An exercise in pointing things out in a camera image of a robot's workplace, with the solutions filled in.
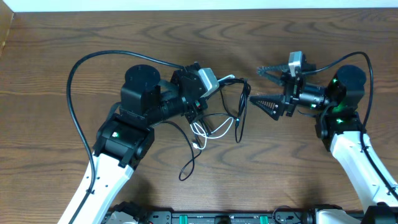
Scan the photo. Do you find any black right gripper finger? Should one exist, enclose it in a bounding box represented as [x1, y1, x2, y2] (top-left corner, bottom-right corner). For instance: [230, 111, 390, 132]
[257, 64, 289, 86]
[249, 95, 285, 121]

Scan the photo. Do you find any white USB cable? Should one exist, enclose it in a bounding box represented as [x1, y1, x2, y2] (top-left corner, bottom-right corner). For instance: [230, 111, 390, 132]
[190, 73, 236, 151]

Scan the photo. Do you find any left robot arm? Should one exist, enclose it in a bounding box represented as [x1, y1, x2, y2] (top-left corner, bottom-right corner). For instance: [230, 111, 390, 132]
[59, 63, 219, 223]

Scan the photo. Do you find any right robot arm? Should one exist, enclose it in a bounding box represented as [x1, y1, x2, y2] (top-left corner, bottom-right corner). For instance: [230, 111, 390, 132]
[249, 51, 397, 223]

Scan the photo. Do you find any brown cardboard panel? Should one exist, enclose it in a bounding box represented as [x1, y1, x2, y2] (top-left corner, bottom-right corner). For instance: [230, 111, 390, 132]
[0, 0, 14, 55]

